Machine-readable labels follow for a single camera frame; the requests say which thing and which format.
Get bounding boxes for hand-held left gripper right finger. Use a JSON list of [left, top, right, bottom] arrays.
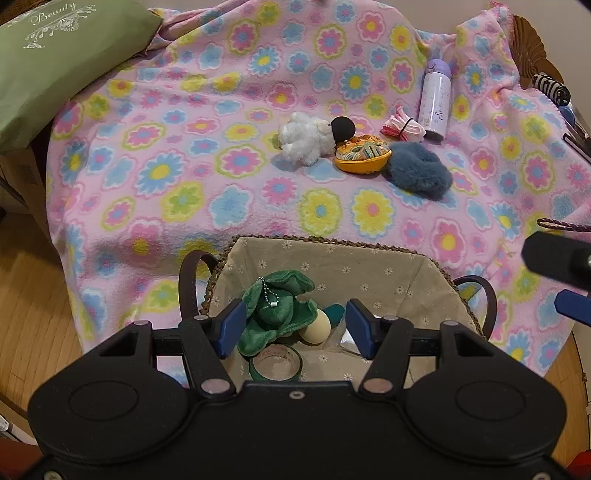
[[345, 299, 509, 401]]

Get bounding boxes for white cotton pad packet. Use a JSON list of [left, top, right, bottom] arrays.
[[335, 323, 365, 357]]

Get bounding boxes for green and white plush keychain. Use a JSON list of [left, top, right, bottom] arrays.
[[238, 271, 319, 357]]

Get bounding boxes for purple rope loop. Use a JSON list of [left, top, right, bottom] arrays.
[[537, 218, 591, 233]]

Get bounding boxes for beige egg-shaped sponge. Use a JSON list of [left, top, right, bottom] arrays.
[[300, 308, 332, 344]]

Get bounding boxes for purple and white bottle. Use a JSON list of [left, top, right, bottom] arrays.
[[418, 59, 452, 141]]

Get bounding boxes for zebra striped folded umbrella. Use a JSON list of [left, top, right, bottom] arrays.
[[531, 73, 571, 106]]

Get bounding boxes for blue fluffy scrunchie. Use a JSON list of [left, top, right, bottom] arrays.
[[385, 142, 453, 200]]

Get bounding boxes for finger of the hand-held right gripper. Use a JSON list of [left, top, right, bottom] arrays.
[[522, 232, 591, 291], [555, 289, 591, 326]]

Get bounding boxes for pink striped cloth bundle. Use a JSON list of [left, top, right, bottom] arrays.
[[381, 105, 428, 143]]

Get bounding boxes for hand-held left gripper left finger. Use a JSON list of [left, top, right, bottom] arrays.
[[82, 299, 247, 401]]

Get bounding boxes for white fluffy plush toy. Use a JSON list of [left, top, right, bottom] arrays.
[[278, 112, 335, 164]]

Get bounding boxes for woven basket with fabric liner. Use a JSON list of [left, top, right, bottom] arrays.
[[179, 234, 497, 384]]

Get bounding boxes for green tape roll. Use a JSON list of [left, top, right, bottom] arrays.
[[249, 344, 303, 383]]

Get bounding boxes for yellow noodle bowl toy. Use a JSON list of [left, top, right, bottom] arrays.
[[333, 134, 392, 175]]

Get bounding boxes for pink floral fleece blanket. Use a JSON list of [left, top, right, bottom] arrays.
[[48, 0, 591, 384]]

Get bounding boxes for black mini microphone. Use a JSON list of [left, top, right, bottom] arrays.
[[330, 116, 356, 141]]

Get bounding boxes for green embroidered pillow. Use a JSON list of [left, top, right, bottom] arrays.
[[0, 0, 164, 155]]

